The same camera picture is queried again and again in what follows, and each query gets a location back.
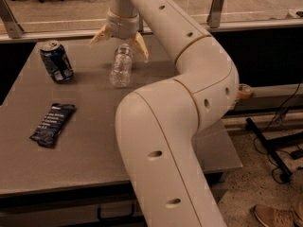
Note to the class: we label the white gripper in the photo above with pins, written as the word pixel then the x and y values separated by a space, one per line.
pixel 122 27

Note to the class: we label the clear plastic water bottle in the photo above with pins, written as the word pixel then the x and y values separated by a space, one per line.
pixel 121 69

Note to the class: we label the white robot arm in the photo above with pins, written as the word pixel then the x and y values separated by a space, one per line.
pixel 155 123

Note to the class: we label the blue soda can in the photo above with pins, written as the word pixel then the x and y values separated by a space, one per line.
pixel 56 61

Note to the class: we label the dark blue snack packet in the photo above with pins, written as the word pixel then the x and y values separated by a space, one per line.
pixel 48 130

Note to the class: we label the orange tape roll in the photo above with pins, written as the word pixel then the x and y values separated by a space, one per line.
pixel 245 91

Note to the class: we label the grey table drawer front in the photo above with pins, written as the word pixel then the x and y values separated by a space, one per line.
pixel 80 212

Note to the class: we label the tan sneaker shoe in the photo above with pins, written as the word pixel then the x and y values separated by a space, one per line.
pixel 272 217

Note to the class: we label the right metal glass bracket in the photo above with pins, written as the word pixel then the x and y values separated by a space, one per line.
pixel 215 14

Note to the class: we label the metal glass bracket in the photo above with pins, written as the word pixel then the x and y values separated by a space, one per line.
pixel 215 14
pixel 12 27

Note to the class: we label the left metal glass bracket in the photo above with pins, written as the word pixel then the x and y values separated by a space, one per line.
pixel 12 27

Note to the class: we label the black drawer handle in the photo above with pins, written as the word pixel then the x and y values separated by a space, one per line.
pixel 114 211

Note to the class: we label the black floor stand frame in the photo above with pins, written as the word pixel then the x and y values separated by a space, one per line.
pixel 271 145

